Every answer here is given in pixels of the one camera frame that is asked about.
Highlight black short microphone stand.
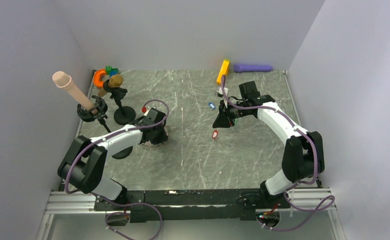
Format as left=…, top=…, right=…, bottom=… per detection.
left=109, top=87, right=136, bottom=126

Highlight red tag key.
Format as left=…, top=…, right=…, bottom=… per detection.
left=211, top=129, right=223, bottom=145

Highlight blue tag key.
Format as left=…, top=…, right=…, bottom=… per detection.
left=208, top=102, right=216, bottom=110

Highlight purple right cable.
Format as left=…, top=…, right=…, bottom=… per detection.
left=220, top=74, right=336, bottom=233

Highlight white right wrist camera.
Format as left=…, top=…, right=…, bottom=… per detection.
left=215, top=87, right=229, bottom=98

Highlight gold microphone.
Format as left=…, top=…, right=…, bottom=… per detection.
left=97, top=74, right=124, bottom=98

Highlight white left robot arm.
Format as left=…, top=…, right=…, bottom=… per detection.
left=57, top=108, right=168, bottom=210

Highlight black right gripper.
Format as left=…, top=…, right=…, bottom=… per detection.
left=212, top=99, right=252, bottom=129

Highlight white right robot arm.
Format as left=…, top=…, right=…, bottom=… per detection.
left=212, top=76, right=325, bottom=208

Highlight purple cylinder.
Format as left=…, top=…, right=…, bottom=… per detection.
left=233, top=63, right=273, bottom=73

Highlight black round stand base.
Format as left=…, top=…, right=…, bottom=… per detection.
left=112, top=146, right=133, bottom=160

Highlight yellow block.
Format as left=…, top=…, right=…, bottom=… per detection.
left=216, top=59, right=230, bottom=85

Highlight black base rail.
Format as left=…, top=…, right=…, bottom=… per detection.
left=94, top=188, right=290, bottom=223

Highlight metal disc with keyrings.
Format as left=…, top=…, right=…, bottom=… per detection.
left=140, top=125, right=170, bottom=150

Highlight orange horseshoe toy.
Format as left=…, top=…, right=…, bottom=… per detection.
left=92, top=69, right=107, bottom=88

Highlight green blue toy bricks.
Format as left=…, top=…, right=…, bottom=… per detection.
left=104, top=65, right=120, bottom=77

